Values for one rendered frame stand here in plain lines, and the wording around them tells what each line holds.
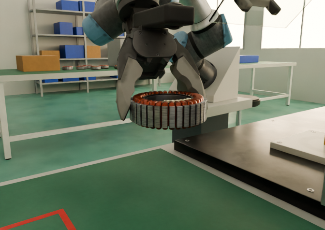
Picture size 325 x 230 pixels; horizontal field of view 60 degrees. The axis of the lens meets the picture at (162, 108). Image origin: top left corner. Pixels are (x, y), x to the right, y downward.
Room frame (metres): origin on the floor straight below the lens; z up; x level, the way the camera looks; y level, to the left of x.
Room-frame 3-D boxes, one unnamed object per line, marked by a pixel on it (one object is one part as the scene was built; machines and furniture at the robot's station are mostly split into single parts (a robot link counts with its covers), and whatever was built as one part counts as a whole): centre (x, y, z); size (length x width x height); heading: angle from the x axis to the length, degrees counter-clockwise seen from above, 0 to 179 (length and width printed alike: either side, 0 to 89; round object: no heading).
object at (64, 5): (6.46, 2.08, 1.88); 0.42 x 0.36 x 0.21; 35
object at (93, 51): (6.74, 1.70, 0.92); 0.40 x 0.36 x 0.28; 35
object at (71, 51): (6.49, 2.05, 0.92); 0.42 x 0.42 x 0.29; 36
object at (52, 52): (6.21, 2.47, 0.87); 0.40 x 0.36 x 0.17; 35
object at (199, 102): (0.40, -0.01, 0.87); 0.11 x 0.11 x 0.04
